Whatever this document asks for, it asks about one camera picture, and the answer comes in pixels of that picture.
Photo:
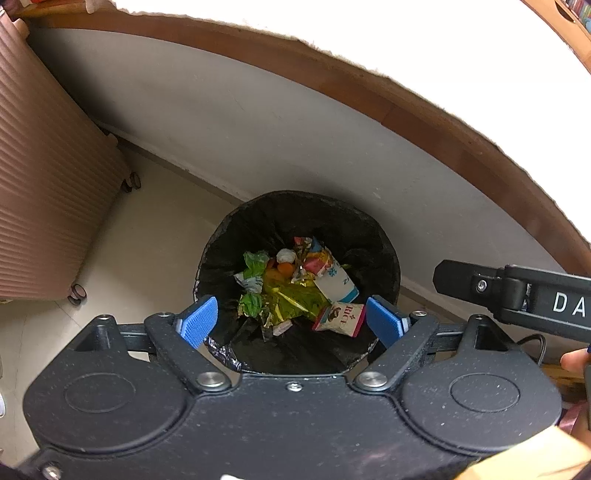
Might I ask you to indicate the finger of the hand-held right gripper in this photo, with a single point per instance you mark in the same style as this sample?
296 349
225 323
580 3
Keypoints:
461 281

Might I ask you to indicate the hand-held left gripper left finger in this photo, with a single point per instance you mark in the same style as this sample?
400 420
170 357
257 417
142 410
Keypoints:
198 323

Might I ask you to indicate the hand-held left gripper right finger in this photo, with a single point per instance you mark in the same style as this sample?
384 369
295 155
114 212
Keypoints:
381 321

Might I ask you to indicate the brown white snack packet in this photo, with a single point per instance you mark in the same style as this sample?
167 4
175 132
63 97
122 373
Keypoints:
344 318

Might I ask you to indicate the white blue paper bag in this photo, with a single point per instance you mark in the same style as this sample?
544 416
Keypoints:
334 281

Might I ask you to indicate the green wrapper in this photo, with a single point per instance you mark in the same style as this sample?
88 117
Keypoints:
251 261

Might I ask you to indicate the pink white small wrapper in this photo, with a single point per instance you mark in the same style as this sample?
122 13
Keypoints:
281 327

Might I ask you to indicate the pink striped snack wrapper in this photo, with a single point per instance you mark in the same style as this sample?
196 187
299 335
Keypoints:
318 264

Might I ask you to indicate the trash bin with black bag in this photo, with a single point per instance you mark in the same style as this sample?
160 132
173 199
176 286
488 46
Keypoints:
351 240

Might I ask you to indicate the large gold foil snack bag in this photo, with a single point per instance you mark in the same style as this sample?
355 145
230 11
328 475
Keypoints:
291 295

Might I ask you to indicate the orange peel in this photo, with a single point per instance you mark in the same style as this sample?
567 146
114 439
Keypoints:
284 270

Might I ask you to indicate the white tissue wad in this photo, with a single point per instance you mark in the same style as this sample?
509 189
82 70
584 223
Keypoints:
285 255

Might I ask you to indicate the person's right hand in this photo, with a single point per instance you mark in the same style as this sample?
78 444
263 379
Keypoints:
575 361

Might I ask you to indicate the wooden table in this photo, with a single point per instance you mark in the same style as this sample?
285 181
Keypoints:
415 115

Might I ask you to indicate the pink ribbed suitcase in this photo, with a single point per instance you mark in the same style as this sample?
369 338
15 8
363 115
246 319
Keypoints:
46 184

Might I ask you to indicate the wooden desk organizer with drawer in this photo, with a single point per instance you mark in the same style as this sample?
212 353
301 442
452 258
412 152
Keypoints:
558 18

